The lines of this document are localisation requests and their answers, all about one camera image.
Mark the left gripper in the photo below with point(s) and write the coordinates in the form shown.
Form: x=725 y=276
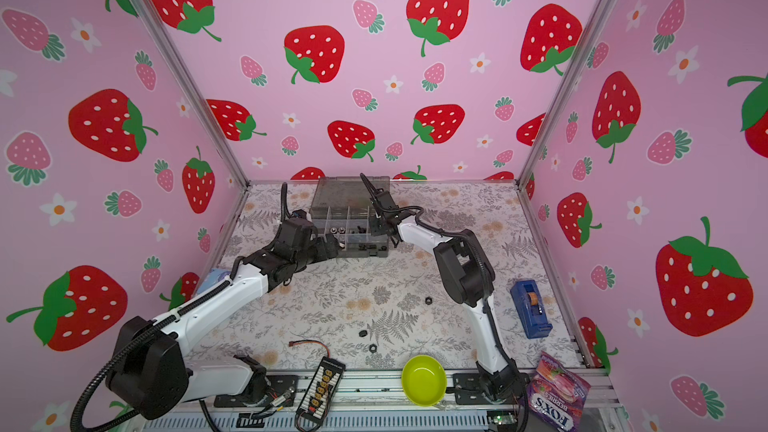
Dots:
x=323 y=253

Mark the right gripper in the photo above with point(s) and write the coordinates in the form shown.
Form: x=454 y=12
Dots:
x=373 y=221

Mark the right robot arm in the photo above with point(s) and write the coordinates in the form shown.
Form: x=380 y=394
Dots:
x=467 y=276

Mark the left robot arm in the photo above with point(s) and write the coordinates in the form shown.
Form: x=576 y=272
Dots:
x=149 y=369

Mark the grey compartment organizer box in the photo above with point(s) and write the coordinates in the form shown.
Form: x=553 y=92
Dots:
x=342 y=207

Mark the blue tissue pack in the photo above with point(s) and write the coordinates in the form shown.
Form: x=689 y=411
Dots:
x=214 y=277

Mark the black battery charger board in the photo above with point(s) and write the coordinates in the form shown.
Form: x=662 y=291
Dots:
x=314 y=406

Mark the blue box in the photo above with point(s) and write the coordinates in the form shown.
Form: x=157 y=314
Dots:
x=529 y=305

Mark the lime green bowl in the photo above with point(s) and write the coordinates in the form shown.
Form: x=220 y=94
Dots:
x=424 y=381

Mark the purple Fox's candy bag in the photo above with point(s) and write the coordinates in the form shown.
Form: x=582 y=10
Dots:
x=557 y=395

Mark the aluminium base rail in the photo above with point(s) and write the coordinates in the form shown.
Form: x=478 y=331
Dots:
x=375 y=401

